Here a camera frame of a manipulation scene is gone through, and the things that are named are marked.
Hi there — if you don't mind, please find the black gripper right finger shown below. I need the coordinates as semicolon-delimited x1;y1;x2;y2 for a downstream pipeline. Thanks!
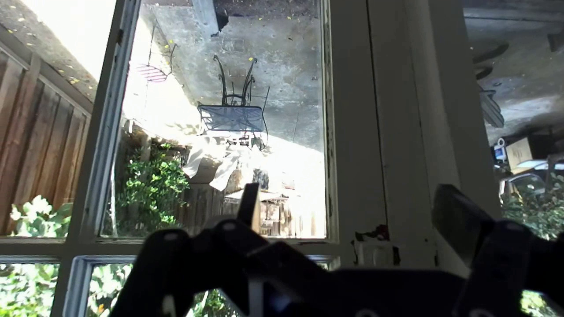
431;183;535;317

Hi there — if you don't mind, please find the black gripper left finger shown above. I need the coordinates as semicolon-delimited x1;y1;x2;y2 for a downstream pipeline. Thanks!
107;181;271;317

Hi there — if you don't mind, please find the white muntin window sash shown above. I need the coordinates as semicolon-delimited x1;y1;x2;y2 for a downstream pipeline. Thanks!
0;0;384;317

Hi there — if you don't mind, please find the single pane window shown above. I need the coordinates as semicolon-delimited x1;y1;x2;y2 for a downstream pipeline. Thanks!
460;0;564;317

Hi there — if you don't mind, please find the tan cardboard box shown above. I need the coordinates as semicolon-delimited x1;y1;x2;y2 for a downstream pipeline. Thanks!
504;137;534;176

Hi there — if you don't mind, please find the dark patio table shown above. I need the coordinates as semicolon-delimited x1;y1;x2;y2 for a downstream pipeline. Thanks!
195;102;269;137

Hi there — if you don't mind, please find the brown wooden fence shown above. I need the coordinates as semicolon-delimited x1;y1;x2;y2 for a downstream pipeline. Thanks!
0;25;95;236

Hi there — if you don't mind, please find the metal wire patio chair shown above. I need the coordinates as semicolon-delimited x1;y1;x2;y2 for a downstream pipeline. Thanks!
211;53;260;109

